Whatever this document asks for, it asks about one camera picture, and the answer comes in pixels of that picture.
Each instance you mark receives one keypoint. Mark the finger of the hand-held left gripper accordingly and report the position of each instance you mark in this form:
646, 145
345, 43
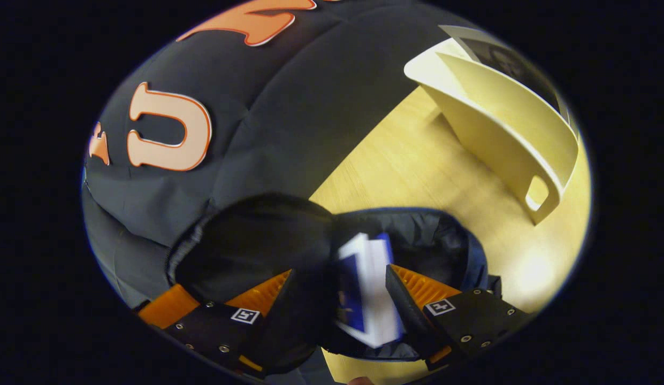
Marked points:
168, 307

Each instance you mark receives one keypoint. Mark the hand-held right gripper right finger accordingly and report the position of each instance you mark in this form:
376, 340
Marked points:
406, 310

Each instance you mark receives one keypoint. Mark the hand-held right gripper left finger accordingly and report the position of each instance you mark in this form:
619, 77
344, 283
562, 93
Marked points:
219, 331

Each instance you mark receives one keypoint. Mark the blue and white book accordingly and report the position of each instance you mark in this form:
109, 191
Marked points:
372, 299

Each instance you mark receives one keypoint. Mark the blue schoolbag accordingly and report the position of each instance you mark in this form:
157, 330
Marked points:
257, 240

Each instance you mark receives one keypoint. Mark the white bookshelf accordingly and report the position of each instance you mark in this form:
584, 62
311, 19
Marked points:
503, 133

